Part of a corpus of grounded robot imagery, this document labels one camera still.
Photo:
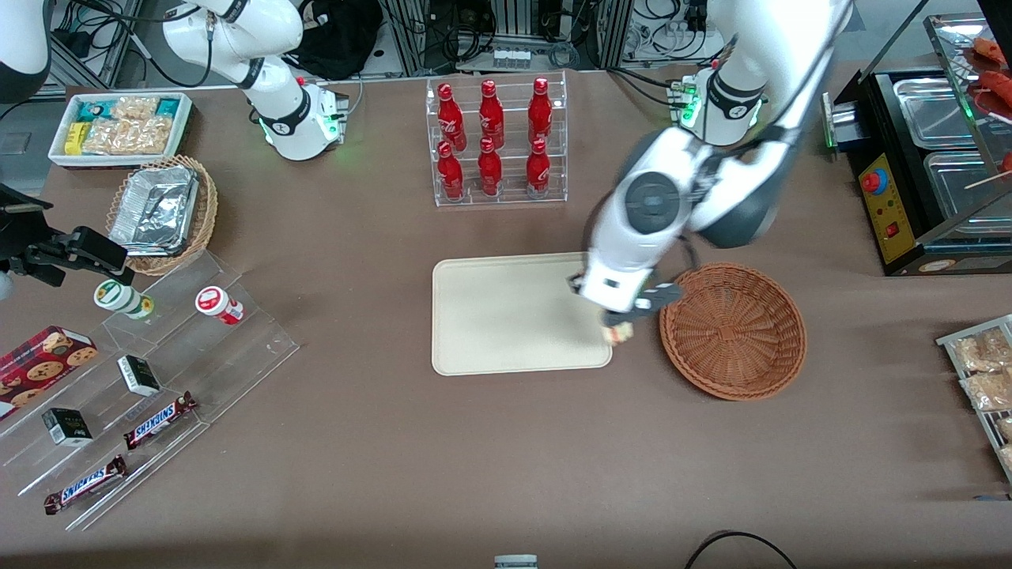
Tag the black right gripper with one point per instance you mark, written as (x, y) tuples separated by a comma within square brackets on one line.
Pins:
[(24, 235)]

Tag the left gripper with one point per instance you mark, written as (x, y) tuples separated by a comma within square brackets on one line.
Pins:
[(613, 318)]

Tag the small sandwich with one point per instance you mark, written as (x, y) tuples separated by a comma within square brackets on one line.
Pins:
[(621, 334)]

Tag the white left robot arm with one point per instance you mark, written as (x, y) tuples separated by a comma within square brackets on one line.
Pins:
[(751, 32)]

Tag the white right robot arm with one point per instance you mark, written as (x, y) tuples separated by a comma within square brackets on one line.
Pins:
[(277, 87)]

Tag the aluminium foil tray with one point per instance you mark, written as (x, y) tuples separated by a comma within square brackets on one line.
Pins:
[(154, 209)]

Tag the brown round wicker basket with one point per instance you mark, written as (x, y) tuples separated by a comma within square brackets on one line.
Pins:
[(735, 332)]

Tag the cream plastic tray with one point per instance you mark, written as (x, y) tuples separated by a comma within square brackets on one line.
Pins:
[(506, 316)]

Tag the light wicker basket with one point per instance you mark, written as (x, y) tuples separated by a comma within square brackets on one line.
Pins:
[(204, 229)]

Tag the green lid sunflower jar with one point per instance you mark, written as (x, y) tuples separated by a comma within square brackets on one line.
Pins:
[(120, 299)]

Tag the red tartan cookie box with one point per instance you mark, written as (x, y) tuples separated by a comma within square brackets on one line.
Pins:
[(39, 363)]

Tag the white plastic bin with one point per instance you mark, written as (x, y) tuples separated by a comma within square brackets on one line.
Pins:
[(118, 163)]

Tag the yellow snack packet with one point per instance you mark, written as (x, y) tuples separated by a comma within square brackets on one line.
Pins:
[(75, 139)]

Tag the small black carton box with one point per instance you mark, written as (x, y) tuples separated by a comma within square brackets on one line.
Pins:
[(67, 427), (138, 375)]

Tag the clear bag of crackers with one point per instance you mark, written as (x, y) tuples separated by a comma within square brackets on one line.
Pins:
[(126, 137), (134, 107)]

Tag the teal snack packet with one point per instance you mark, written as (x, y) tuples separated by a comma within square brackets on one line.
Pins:
[(91, 111), (168, 106)]

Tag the red lid white jar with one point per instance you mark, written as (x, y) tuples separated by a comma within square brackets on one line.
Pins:
[(219, 305)]

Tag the red cola bottle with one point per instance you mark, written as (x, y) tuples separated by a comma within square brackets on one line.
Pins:
[(538, 170), (448, 114), (540, 107), (489, 170), (491, 111), (451, 174)]

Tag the Snickers chocolate bar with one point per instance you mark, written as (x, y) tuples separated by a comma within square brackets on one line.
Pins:
[(158, 420), (85, 484)]

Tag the clear acrylic bottle rack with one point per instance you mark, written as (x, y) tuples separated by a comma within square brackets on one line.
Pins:
[(471, 197)]

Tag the clear acrylic tiered stand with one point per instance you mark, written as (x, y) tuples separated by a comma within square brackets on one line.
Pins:
[(253, 340)]

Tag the grey power strip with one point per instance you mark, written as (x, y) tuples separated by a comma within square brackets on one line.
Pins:
[(511, 58)]

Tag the red emergency stop button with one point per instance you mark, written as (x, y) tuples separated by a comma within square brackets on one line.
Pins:
[(872, 182)]

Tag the black hot dog machine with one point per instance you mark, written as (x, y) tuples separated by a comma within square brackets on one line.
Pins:
[(893, 213)]

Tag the black bag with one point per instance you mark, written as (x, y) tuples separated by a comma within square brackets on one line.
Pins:
[(340, 43)]

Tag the clear bag of snacks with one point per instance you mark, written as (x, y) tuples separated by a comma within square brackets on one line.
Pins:
[(990, 391), (980, 352)]

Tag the stainless steel pan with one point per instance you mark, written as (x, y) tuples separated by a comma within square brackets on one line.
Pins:
[(933, 111), (961, 186)]

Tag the red sausage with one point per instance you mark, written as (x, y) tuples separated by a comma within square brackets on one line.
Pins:
[(988, 50), (998, 84)]

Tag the grey metal bracket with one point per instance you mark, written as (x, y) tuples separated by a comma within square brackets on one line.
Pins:
[(515, 563)]

